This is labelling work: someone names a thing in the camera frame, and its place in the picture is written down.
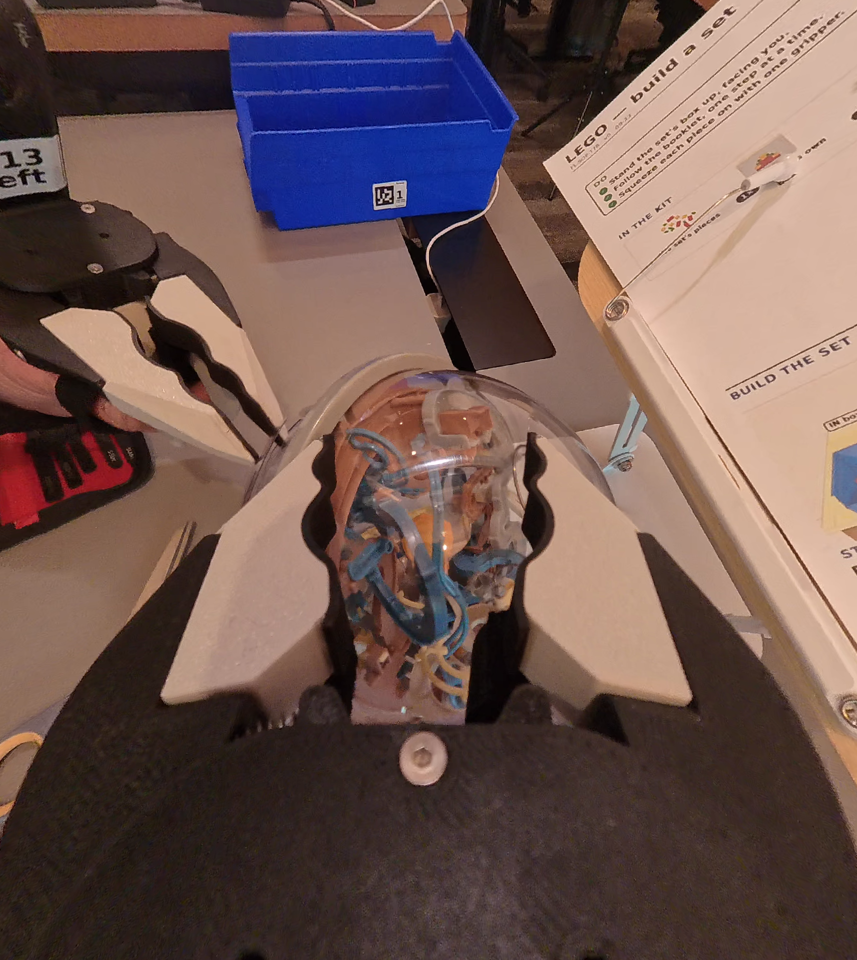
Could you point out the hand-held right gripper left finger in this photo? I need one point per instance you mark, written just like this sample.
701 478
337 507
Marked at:
248 600

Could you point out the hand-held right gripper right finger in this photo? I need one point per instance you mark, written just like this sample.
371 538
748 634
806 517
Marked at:
593 600

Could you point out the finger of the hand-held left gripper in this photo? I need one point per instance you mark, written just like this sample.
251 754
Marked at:
226 330
128 360

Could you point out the black zip case red lining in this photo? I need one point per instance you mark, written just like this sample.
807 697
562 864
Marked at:
16 480

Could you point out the clear maze ball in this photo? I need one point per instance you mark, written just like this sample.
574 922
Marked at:
428 465

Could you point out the person's left hand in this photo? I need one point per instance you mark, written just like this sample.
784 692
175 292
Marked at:
1 367

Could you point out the white card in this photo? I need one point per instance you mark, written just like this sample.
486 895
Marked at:
698 555

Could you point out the blue bin with white tag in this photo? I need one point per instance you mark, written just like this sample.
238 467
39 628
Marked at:
323 165

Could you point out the white instruction board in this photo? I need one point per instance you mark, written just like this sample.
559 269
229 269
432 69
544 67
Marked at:
773 300

